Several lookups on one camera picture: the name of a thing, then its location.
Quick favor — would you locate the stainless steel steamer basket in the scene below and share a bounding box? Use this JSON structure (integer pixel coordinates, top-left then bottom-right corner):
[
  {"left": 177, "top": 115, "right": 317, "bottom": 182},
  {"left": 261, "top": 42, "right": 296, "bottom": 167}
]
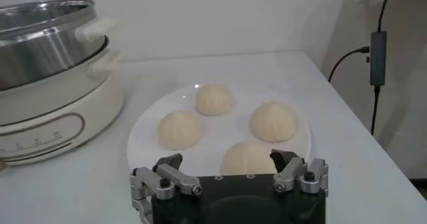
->
[{"left": 0, "top": 0, "right": 121, "bottom": 91}]

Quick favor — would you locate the black adapter cable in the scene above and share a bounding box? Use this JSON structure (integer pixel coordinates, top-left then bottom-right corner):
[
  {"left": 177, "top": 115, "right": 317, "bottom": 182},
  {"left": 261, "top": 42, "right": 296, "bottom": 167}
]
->
[
  {"left": 377, "top": 0, "right": 400, "bottom": 33},
  {"left": 328, "top": 46, "right": 370, "bottom": 83},
  {"left": 370, "top": 85, "right": 382, "bottom": 136}
]

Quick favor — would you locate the white round plate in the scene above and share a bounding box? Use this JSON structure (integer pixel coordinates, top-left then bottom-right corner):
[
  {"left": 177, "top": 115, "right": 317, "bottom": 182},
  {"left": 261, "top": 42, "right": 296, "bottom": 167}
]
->
[{"left": 126, "top": 83, "right": 313, "bottom": 179}]

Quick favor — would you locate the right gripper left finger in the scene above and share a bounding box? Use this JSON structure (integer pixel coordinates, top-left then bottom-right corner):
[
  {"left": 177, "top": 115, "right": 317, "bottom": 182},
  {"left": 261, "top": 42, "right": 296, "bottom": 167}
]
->
[{"left": 129, "top": 153, "right": 203, "bottom": 224}]

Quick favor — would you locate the black adapter box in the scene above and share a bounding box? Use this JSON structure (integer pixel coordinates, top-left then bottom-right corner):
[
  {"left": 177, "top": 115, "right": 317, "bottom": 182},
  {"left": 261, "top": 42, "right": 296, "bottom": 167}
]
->
[{"left": 369, "top": 31, "right": 388, "bottom": 87}]

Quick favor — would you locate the cream electric cooker base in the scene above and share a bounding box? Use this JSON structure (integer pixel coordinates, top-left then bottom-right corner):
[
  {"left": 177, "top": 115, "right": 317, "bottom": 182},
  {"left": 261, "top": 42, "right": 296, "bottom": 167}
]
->
[{"left": 0, "top": 35, "right": 126, "bottom": 173}]

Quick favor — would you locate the white steamed baozi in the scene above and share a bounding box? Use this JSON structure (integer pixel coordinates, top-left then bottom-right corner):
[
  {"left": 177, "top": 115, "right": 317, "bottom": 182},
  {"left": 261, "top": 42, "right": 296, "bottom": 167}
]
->
[
  {"left": 157, "top": 110, "right": 203, "bottom": 151},
  {"left": 250, "top": 101, "right": 299, "bottom": 143},
  {"left": 195, "top": 84, "right": 234, "bottom": 117},
  {"left": 220, "top": 141, "right": 278, "bottom": 176}
]

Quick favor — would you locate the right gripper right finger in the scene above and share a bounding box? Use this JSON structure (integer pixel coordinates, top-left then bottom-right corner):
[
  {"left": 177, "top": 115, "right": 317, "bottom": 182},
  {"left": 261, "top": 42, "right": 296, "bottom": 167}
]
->
[{"left": 269, "top": 149, "right": 330, "bottom": 197}]

